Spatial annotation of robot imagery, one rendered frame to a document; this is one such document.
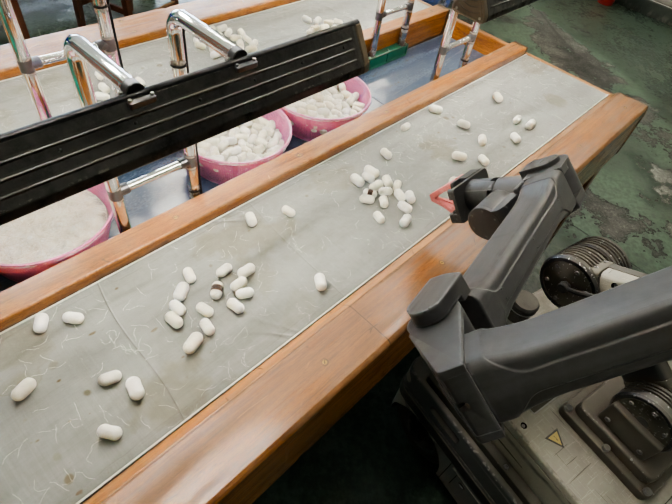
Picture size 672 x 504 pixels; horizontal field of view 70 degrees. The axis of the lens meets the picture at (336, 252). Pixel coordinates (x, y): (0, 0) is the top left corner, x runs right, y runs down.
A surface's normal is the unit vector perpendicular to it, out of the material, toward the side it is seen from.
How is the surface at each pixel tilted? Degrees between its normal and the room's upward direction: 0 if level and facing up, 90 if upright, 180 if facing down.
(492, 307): 40
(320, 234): 0
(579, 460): 0
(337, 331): 0
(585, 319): 49
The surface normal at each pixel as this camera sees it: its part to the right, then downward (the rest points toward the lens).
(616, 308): -0.52, -0.81
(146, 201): 0.13, -0.65
